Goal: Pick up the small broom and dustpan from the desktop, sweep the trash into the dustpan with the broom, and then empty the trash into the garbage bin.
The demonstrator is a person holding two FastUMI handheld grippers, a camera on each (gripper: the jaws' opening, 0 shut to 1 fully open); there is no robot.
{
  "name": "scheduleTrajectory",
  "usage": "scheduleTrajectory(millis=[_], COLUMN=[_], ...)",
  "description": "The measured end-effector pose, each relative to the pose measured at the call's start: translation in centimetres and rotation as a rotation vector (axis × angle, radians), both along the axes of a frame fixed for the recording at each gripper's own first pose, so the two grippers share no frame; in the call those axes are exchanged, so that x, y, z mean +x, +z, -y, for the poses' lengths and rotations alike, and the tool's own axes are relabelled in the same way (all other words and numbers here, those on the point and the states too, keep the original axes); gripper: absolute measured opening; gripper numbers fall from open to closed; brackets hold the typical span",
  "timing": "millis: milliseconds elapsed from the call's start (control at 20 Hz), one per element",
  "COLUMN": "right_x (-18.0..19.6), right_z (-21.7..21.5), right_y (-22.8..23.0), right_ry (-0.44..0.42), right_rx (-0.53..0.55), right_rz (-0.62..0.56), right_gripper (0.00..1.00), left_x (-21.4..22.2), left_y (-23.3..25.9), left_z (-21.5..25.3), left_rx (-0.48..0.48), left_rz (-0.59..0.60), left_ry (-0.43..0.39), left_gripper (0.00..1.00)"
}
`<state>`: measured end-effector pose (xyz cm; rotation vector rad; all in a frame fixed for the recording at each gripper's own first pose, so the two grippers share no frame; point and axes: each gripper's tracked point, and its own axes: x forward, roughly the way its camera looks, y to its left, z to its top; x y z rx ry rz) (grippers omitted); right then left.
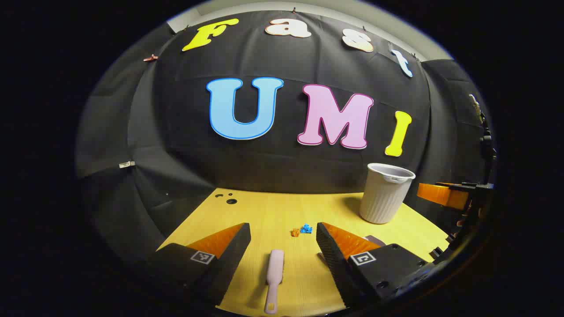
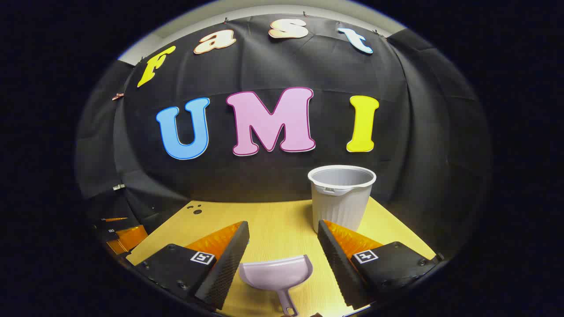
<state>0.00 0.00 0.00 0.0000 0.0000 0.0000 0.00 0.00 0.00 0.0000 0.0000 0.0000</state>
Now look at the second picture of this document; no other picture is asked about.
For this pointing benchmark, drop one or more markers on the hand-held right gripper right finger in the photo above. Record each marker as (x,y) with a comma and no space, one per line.
(337,264)

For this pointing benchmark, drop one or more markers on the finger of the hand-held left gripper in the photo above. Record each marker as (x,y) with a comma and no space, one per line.
(115,219)
(130,237)

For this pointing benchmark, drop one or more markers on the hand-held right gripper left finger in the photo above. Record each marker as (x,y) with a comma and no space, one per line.
(229,264)

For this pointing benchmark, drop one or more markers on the lavender plastic dustpan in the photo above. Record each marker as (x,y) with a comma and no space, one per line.
(273,273)

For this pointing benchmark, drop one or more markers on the white ribbed garbage bin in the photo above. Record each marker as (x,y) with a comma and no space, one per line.
(339,207)

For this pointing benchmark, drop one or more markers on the yellow wooden desktop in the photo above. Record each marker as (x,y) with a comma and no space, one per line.
(277,229)

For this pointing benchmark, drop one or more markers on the silver metal clip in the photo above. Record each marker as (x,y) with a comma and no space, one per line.
(118,187)

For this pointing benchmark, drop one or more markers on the copper metal clip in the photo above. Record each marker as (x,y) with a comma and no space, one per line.
(116,96)

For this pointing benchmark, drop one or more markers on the black backdrop cloth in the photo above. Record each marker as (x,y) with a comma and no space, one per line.
(308,70)

